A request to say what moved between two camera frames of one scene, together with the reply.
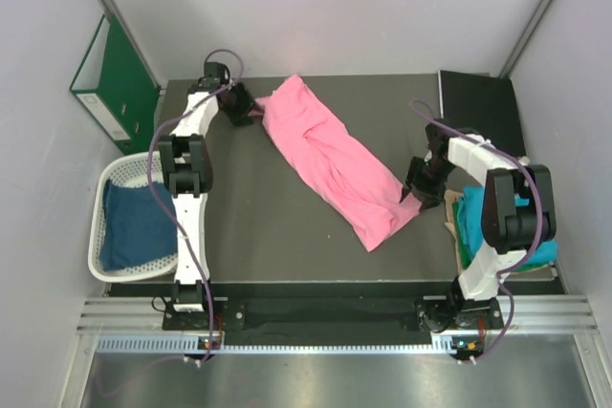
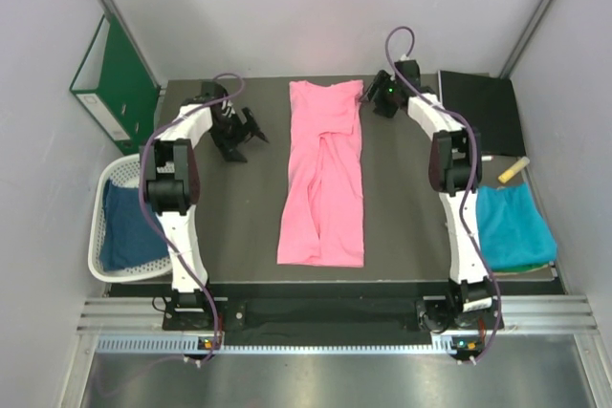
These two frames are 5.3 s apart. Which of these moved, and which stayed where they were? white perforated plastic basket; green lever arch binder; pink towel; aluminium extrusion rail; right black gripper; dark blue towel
Moved: pink towel; right black gripper
Stayed: white perforated plastic basket; aluminium extrusion rail; green lever arch binder; dark blue towel
